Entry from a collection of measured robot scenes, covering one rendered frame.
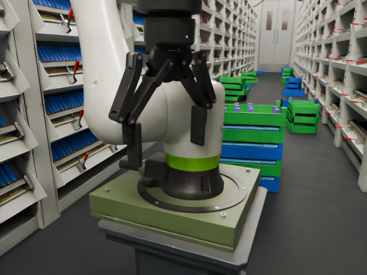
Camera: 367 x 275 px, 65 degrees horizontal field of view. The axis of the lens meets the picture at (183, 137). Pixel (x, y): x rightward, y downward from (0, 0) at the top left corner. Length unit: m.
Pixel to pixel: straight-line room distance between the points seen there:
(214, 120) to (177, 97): 0.09
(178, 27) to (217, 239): 0.37
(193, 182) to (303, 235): 0.64
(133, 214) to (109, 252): 0.44
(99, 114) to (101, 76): 0.08
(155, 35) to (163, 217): 0.34
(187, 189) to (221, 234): 0.12
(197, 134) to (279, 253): 0.63
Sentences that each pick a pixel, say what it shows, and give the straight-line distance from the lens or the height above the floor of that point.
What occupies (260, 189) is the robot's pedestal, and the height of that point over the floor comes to 0.28.
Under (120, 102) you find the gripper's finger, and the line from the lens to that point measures 0.40.
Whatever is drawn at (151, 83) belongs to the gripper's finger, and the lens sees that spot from 0.42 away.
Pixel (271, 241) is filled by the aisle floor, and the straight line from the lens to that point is 1.10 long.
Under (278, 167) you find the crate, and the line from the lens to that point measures 1.38.
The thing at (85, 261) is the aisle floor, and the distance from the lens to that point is 1.02.
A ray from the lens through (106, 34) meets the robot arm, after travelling 0.63.
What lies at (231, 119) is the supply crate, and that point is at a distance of 1.29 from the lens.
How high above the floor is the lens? 0.63
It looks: 17 degrees down
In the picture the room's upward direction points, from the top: straight up
